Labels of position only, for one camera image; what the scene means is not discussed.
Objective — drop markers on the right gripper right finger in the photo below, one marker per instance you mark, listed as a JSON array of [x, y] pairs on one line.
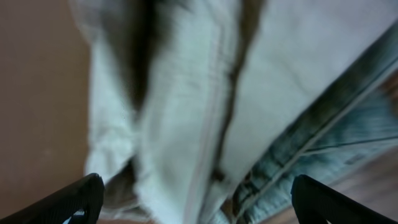
[[316, 203]]

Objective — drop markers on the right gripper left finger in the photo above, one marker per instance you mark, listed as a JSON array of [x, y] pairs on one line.
[[79, 202]]

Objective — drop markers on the beige shorts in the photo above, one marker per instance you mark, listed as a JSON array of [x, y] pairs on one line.
[[187, 96]]

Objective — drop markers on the folded blue jeans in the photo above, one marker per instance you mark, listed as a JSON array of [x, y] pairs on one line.
[[349, 125]]

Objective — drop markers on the cardboard back wall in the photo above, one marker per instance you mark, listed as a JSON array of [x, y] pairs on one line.
[[44, 97]]

